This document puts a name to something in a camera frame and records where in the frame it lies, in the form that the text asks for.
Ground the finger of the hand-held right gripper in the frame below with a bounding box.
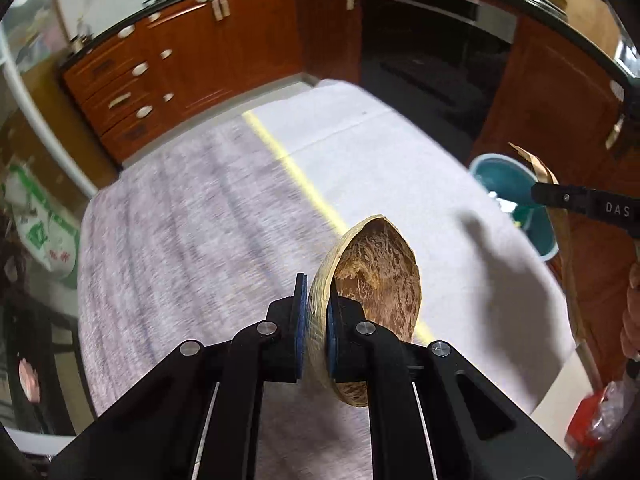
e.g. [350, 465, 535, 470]
[530, 182, 591, 216]

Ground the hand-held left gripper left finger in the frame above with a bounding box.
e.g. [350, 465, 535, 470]
[50, 272, 307, 480]

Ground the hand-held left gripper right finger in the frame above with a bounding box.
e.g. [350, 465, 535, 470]
[325, 296, 577, 480]

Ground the thin wooden plate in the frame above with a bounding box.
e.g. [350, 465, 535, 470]
[508, 142, 603, 396]

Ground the blue round bin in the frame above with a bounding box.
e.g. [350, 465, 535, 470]
[469, 154, 559, 262]

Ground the wooden bowl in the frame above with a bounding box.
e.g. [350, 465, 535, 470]
[306, 215, 422, 407]

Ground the person's right hand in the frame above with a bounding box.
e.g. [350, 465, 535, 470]
[621, 262, 640, 363]

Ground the tall wooden cabinet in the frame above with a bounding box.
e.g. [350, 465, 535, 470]
[470, 15, 640, 401]

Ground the grey striped tablecloth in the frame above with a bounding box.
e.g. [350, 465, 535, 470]
[75, 77, 576, 480]

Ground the wooden cutting board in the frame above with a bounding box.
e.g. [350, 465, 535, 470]
[565, 0, 621, 56]

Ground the built-in oven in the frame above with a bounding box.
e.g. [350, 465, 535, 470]
[360, 0, 518, 126]

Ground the red plastic bag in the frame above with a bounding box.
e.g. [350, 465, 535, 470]
[570, 382, 631, 448]

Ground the dark furniture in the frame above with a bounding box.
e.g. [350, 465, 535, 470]
[0, 280, 81, 436]

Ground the pink round object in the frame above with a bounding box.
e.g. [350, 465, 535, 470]
[17, 360, 41, 403]

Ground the green white plastic bag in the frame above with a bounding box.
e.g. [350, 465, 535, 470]
[5, 162, 81, 281]

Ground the wooden cabinet with drawers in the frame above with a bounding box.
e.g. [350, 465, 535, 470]
[62, 0, 363, 166]

